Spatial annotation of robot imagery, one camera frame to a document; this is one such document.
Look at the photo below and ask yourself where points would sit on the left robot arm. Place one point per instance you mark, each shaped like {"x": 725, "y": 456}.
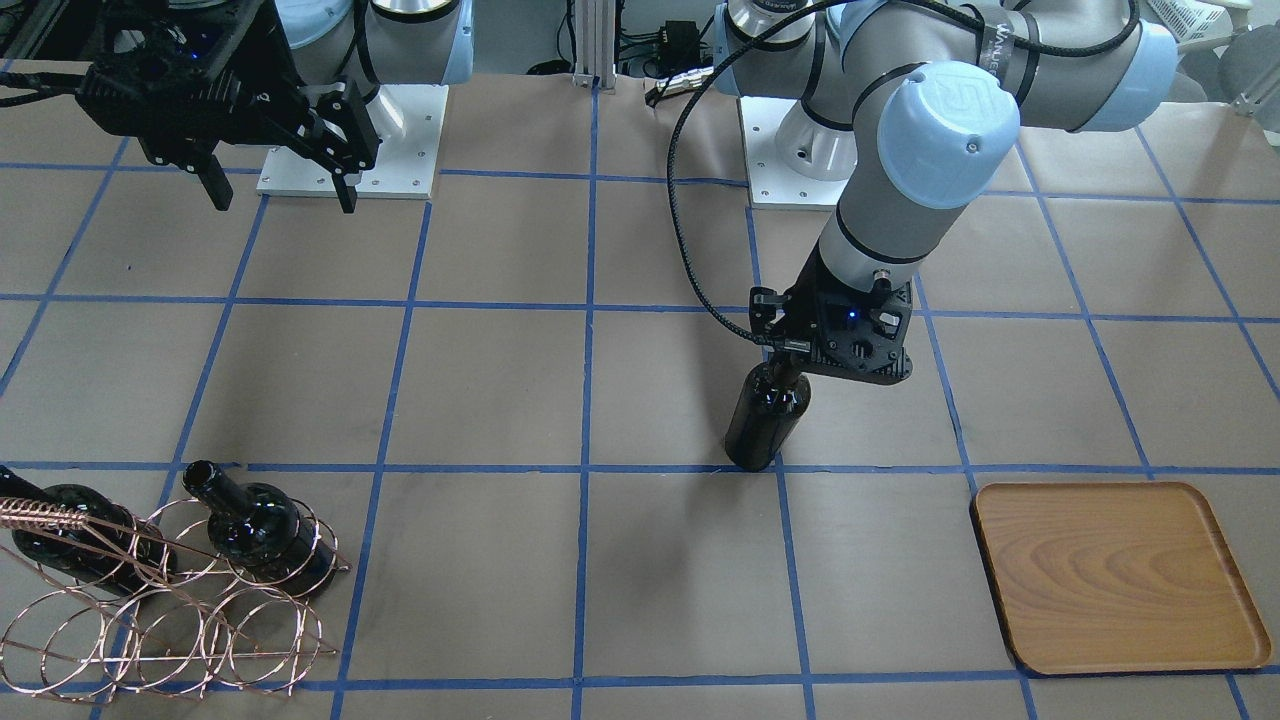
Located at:
{"x": 934, "y": 94}

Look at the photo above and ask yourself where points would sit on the wooden tray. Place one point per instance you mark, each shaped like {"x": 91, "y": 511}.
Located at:
{"x": 1093, "y": 578}

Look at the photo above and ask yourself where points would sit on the aluminium frame post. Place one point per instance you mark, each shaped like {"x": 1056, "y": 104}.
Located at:
{"x": 594, "y": 30}

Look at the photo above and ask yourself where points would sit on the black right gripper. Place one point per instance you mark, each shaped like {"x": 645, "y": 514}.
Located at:
{"x": 262, "y": 62}

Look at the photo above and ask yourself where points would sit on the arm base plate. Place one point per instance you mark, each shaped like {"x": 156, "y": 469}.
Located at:
{"x": 793, "y": 162}
{"x": 409, "y": 120}

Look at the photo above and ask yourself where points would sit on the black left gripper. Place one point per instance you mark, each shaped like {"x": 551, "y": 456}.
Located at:
{"x": 806, "y": 303}

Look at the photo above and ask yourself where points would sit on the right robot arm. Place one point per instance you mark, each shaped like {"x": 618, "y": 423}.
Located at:
{"x": 369, "y": 43}

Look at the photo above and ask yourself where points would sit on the copper wire bottle basket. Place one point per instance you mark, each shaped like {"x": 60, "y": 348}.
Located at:
{"x": 207, "y": 627}

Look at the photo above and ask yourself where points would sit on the dark wine bottle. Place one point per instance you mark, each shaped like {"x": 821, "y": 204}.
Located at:
{"x": 89, "y": 554}
{"x": 261, "y": 531}
{"x": 772, "y": 400}

